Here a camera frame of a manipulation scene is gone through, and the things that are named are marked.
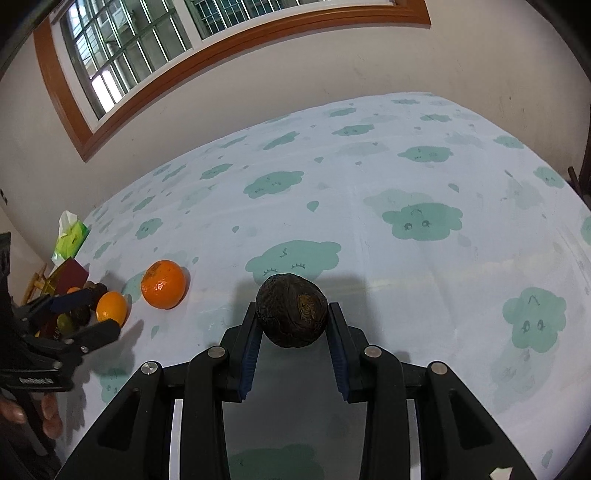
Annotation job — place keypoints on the bamboo chair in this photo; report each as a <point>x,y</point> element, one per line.
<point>36,281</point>

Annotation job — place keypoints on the green tissue pack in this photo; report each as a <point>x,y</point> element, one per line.
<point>69,242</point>

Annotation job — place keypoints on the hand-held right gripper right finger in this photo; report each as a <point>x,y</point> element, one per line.
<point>337,364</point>

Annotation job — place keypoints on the dark wooden post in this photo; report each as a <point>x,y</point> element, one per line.
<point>575,177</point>

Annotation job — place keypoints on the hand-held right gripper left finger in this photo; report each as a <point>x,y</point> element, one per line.
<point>249,364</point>

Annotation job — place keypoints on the brown framed barred window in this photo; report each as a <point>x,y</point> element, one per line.
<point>115,46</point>

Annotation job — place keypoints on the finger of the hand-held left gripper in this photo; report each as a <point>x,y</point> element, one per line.
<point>69,302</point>
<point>94,334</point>

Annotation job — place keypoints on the small orange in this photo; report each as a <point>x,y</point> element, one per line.
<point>111,308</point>
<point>73,290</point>

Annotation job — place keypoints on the green fruit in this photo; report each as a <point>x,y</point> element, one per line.
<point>66,324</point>

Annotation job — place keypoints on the large orange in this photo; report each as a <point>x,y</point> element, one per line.
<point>164,284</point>

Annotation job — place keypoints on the person's left hand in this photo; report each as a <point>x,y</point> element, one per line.
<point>51,420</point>

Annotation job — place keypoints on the gold tin box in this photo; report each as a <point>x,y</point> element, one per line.
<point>71,276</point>

